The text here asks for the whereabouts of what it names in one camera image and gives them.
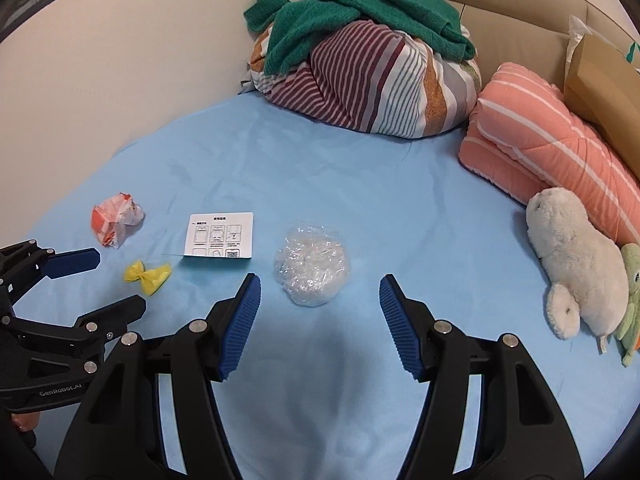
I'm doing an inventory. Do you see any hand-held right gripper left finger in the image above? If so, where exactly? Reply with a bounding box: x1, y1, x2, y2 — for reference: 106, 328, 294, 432
52, 272, 281, 480

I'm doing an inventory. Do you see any green plush toy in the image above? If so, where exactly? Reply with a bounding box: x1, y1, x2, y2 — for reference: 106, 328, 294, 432
614, 242, 640, 369

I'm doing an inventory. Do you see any white plush seal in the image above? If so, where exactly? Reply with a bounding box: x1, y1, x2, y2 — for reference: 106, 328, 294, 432
525, 187, 630, 357

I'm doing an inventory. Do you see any white instruction leaflet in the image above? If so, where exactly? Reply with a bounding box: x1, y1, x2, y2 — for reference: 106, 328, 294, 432
182, 211, 255, 260

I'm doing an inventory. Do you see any pink striped folded blanket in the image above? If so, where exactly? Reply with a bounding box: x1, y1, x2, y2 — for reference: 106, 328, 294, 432
458, 62, 640, 249

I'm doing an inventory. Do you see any green towel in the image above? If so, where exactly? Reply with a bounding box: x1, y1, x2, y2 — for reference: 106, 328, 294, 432
243, 0, 477, 77

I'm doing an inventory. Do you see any orange white crumpled wrapper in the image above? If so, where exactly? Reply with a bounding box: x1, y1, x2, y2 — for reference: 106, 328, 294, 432
91, 191, 146, 249

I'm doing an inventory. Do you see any person's left hand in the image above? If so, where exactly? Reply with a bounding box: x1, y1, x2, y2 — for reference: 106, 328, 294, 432
10, 410, 42, 433

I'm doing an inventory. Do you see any yellow bow-shaped wrapper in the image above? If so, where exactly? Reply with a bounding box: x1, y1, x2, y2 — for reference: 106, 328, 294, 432
123, 259, 173, 296

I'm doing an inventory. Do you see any beige padded headboard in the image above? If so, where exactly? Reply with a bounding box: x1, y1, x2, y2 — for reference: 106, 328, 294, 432
370, 0, 640, 107

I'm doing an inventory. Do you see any striped bundled quilt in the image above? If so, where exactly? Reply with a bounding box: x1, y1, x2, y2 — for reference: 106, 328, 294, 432
239, 20, 482, 140

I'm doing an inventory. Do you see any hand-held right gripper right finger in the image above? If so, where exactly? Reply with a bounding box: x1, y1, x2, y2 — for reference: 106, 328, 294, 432
378, 274, 586, 480

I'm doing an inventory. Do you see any light blue bed sheet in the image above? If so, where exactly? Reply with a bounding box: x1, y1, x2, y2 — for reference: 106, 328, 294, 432
10, 92, 640, 480

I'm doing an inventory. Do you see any white plastic bag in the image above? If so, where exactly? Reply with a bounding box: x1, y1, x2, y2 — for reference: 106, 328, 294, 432
565, 15, 594, 77

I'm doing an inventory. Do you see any brown cardboard box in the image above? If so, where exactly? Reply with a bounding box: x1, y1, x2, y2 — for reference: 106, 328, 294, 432
564, 34, 640, 182

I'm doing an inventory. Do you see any clear plastic ball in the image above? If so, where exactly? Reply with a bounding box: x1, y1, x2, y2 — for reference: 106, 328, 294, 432
273, 221, 352, 309

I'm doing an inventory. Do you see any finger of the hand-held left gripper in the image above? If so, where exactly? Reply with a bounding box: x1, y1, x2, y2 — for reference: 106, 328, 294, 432
74, 295, 147, 338
0, 240, 101, 311

